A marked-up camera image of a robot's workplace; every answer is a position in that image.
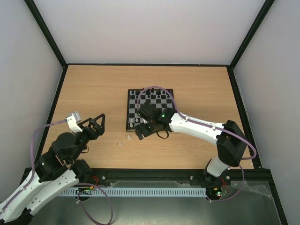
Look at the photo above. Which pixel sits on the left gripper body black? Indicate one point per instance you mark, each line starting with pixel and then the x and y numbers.
pixel 92 135

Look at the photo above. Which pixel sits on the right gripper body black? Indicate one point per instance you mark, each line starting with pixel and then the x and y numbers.
pixel 140 130

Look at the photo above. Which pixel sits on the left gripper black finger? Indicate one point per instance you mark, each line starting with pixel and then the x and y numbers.
pixel 86 123
pixel 98 124

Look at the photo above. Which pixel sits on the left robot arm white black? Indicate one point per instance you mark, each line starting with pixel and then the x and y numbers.
pixel 54 171

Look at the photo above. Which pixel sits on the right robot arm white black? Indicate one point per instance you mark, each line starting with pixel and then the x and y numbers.
pixel 226 137

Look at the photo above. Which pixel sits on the black white chess board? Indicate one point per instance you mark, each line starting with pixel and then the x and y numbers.
pixel 150 100

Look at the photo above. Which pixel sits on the metal sheet front panel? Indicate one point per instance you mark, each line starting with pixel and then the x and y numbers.
pixel 241 203

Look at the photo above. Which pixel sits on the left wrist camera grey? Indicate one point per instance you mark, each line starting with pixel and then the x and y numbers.
pixel 72 120

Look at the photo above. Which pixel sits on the white slotted cable duct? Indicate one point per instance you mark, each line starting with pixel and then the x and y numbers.
pixel 134 192

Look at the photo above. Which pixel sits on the black aluminium frame rail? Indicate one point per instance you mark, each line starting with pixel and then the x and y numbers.
pixel 193 176

